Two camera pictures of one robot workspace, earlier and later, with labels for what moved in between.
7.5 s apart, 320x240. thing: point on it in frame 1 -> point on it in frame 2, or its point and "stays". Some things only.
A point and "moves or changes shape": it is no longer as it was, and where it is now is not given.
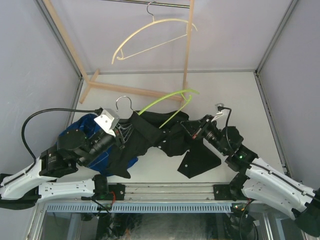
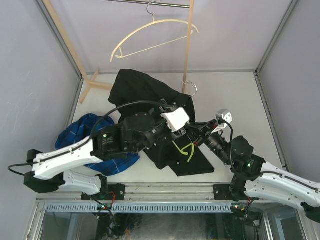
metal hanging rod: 153,3 stays
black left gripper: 124,125 -> 167,135
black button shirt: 163,131 moves or changes shape
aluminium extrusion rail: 160,193 stays
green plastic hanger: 187,101 -> 193,145
